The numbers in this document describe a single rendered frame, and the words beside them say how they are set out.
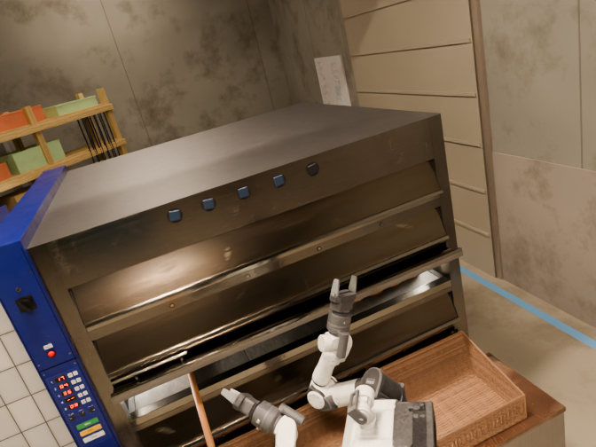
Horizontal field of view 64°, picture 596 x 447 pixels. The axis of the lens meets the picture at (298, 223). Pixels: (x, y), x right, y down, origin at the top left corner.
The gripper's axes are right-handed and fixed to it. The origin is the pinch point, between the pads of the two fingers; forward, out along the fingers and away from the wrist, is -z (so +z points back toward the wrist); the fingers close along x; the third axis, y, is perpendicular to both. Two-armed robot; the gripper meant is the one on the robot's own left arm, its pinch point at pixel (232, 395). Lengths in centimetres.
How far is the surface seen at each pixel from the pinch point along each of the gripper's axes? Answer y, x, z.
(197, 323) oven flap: 12, 34, -42
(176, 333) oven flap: 4, 31, -47
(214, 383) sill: -9, 57, -29
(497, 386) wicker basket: 59, 115, 93
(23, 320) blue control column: -18, -8, -88
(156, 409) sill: -31, 48, -44
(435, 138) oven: 147, 46, 14
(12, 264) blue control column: 0, -22, -95
